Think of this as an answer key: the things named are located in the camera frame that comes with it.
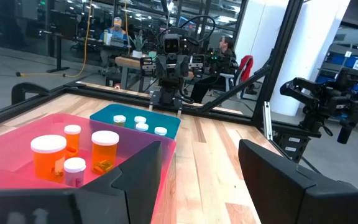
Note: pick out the pink medicine bottle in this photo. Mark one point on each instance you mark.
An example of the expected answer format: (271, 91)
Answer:
(75, 174)

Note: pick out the blue storage bins shelf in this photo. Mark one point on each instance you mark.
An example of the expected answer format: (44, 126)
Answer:
(340, 59)

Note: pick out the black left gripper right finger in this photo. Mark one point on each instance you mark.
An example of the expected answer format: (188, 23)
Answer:
(275, 193)

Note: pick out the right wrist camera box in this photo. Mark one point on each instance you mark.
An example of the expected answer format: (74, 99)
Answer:
(171, 43)

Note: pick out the red jacket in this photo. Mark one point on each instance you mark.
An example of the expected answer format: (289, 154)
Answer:
(247, 67)

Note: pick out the white building column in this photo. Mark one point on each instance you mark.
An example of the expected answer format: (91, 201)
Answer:
(309, 46)

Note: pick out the white-capped medicine bottle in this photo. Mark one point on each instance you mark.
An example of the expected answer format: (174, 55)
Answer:
(160, 130)

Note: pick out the black background robot arm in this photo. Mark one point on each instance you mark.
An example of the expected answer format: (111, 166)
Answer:
(331, 99)

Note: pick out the pink plastic bin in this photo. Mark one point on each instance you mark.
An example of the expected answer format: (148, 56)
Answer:
(11, 155)

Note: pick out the small orange medicine bottle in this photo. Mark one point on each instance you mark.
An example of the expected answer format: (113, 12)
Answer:
(72, 141)

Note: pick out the medium orange medicine bottle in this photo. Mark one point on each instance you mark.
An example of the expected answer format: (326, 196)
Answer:
(104, 155)

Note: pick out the small teal medicine bottle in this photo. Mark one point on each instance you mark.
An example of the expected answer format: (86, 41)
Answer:
(140, 119)

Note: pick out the teal plastic bin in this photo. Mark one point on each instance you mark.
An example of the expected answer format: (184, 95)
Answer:
(154, 119)

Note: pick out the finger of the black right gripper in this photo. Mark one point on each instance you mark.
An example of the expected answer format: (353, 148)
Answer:
(182, 65)
(162, 66)

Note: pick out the white office chair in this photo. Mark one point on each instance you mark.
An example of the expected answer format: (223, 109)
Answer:
(230, 79)

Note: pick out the large orange medicine bottle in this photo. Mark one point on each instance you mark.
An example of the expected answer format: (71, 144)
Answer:
(47, 161)

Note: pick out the blue bottle with pink pills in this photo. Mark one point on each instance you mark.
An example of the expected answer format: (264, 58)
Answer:
(142, 126)

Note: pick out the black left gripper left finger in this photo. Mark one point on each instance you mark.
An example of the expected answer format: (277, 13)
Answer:
(135, 193)

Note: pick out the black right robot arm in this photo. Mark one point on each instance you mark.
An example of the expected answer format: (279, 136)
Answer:
(169, 93)

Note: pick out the small potted succulent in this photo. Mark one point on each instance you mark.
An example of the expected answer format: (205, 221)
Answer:
(138, 46)

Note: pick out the yellow medicine bottle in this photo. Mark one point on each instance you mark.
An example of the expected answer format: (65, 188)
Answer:
(119, 118)

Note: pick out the wooden desk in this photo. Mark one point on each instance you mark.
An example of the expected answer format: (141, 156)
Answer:
(129, 62)

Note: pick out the black box with white labels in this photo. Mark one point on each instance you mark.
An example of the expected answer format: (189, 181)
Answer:
(300, 146)

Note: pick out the person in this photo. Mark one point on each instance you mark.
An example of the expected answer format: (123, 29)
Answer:
(117, 32)
(225, 59)

